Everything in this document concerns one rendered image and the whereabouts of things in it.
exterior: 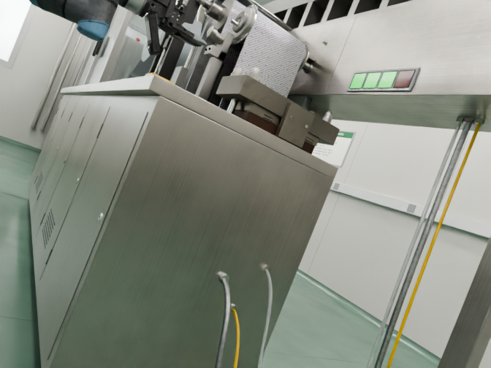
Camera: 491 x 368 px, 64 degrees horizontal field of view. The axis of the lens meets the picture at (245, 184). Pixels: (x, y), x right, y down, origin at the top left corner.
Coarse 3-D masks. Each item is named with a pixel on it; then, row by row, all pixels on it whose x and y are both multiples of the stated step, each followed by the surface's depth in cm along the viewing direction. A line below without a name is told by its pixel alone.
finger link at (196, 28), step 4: (184, 24) 118; (188, 24) 118; (192, 24) 119; (196, 24) 119; (200, 24) 120; (188, 28) 119; (192, 28) 119; (196, 28) 120; (200, 28) 120; (180, 32) 117; (192, 32) 119; (196, 32) 120; (200, 32) 120; (184, 36) 119; (196, 36) 119; (200, 36) 121; (192, 40) 121; (196, 40) 120; (200, 40) 121; (200, 44) 122; (204, 44) 122
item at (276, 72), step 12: (252, 48) 133; (264, 48) 135; (240, 60) 132; (252, 60) 134; (264, 60) 136; (276, 60) 138; (264, 72) 137; (276, 72) 139; (288, 72) 142; (264, 84) 138; (276, 84) 140; (288, 84) 143
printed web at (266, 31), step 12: (228, 24) 152; (264, 24) 134; (276, 24) 139; (252, 36) 132; (264, 36) 134; (276, 36) 137; (288, 36) 140; (204, 48) 164; (240, 48) 144; (276, 48) 138; (288, 48) 140; (300, 48) 143; (204, 60) 165; (228, 60) 144; (288, 60) 141; (300, 60) 143; (192, 72) 164; (192, 84) 165
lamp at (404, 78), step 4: (400, 72) 114; (404, 72) 113; (408, 72) 111; (412, 72) 110; (400, 76) 113; (404, 76) 112; (408, 76) 111; (396, 80) 114; (400, 80) 113; (404, 80) 112; (408, 80) 110; (396, 84) 114; (400, 84) 112; (404, 84) 111; (408, 84) 110
